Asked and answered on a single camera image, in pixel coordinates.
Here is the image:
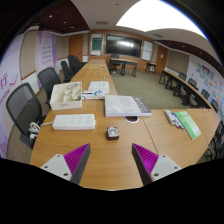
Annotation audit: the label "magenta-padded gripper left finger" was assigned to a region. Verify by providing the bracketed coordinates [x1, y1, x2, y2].
[39, 143, 91, 185]

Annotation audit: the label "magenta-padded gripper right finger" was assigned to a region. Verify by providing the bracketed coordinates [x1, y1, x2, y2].
[131, 143, 183, 186]

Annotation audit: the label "small black charger block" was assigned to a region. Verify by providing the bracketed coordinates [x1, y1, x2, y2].
[106, 126, 120, 141]

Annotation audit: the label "white power strip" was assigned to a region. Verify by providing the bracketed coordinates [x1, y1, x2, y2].
[51, 113, 97, 131]

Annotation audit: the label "green booklet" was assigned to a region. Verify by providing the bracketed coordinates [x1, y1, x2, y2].
[174, 110, 203, 141]

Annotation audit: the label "white pack of markers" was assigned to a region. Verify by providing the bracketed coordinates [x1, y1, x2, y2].
[163, 109, 185, 131]

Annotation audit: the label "white open cardboard box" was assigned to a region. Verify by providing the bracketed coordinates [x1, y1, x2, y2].
[49, 81, 84, 111]

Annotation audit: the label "large black mesh office chair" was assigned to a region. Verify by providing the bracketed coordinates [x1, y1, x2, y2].
[5, 82, 48, 150]

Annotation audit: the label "white book with dark stripe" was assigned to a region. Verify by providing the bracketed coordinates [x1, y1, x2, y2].
[104, 94, 153, 118]

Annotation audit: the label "flat white and blue box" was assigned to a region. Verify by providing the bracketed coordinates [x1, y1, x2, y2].
[81, 89, 106, 100]

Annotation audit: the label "line of black office chairs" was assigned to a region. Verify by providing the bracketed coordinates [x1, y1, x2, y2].
[173, 71, 224, 161]

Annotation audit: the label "long curved wooden desk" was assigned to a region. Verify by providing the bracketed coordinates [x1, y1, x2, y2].
[158, 69, 213, 110]

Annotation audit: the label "white printed paper sheet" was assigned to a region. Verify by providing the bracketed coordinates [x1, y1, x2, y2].
[87, 80, 111, 95]

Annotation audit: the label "row of black office chairs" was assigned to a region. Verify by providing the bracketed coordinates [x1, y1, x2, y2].
[59, 54, 88, 84]

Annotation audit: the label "small wooden side table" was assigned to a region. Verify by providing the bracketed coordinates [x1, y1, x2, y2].
[145, 61, 157, 75]

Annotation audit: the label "wooden door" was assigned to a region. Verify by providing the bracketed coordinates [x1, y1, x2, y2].
[68, 34, 84, 63]
[154, 44, 168, 75]

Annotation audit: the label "dark-legged wooden desk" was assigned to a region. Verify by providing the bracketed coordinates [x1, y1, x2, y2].
[109, 57, 139, 78]

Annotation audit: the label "white framed whiteboard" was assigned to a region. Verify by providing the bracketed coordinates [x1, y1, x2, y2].
[141, 40, 154, 62]

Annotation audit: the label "bright ceiling light panel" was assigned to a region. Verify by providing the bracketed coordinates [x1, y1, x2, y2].
[115, 0, 208, 40]

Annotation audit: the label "white coiled power cable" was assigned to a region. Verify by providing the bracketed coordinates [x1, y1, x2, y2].
[28, 121, 54, 141]

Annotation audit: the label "round dark cable grommet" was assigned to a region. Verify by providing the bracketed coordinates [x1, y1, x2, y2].
[124, 115, 140, 124]

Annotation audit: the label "colourful wall posters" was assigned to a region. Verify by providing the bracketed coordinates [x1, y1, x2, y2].
[187, 56, 224, 121]

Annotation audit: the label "purple wall banner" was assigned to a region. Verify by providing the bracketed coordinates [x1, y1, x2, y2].
[35, 30, 58, 84]

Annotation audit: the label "large black wall screen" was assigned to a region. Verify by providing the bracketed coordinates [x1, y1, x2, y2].
[105, 34, 143, 58]

